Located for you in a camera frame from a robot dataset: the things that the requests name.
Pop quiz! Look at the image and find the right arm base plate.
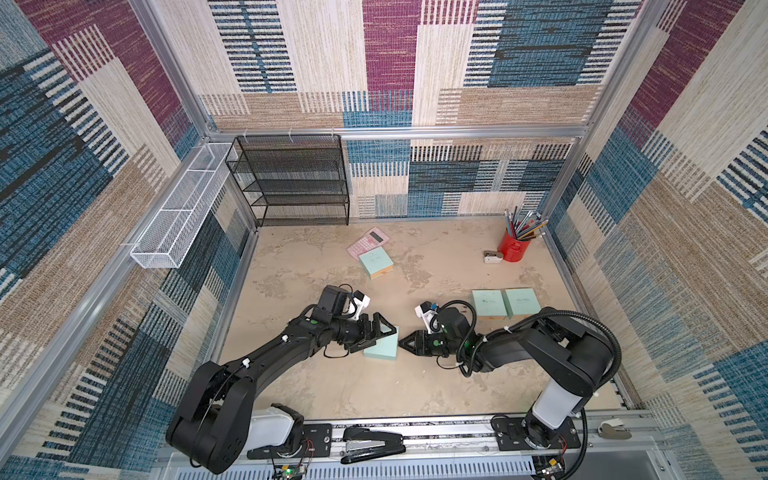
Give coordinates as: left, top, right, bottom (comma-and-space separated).
490, 415, 582, 451

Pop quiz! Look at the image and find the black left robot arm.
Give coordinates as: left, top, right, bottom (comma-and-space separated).
165, 285, 397, 474

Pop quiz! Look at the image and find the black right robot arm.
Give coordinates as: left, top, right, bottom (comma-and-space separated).
398, 300, 622, 449

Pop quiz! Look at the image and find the white mesh wall basket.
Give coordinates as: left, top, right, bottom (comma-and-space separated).
130, 143, 230, 269

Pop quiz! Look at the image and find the white tape dispenser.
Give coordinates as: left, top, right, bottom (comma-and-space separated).
483, 250, 504, 264

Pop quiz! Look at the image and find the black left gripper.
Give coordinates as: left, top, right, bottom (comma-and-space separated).
331, 314, 398, 353

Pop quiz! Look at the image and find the black wire shelf rack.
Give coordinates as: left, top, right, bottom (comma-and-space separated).
226, 134, 350, 227

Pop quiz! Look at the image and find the black stapler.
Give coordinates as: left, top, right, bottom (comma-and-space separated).
340, 427, 406, 465

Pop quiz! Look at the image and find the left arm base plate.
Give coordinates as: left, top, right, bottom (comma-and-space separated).
246, 423, 333, 460

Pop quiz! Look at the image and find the mint drawer jewelry box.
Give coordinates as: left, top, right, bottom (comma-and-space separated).
502, 288, 541, 317

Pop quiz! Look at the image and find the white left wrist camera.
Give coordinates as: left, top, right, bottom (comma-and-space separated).
345, 291, 371, 320

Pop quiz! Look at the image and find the pink calculator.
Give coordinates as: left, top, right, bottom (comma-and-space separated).
346, 227, 390, 260

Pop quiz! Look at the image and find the red pencil cup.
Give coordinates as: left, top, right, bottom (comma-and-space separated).
497, 232, 531, 263

